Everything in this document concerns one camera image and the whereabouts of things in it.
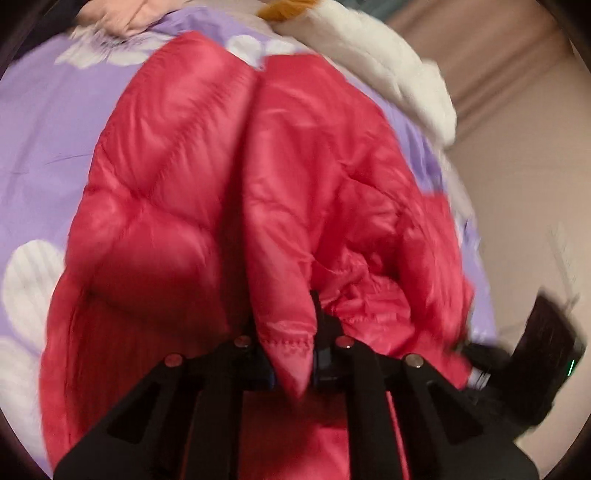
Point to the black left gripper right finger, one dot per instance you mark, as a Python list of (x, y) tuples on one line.
[(327, 371)]

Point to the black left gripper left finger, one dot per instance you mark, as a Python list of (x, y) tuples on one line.
[(262, 376)]

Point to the red puffer down jacket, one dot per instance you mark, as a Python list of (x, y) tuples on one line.
[(218, 194)]

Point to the purple floral bed quilt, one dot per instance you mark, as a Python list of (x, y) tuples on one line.
[(55, 102)]

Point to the pink folded garment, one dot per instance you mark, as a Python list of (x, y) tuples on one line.
[(125, 18)]

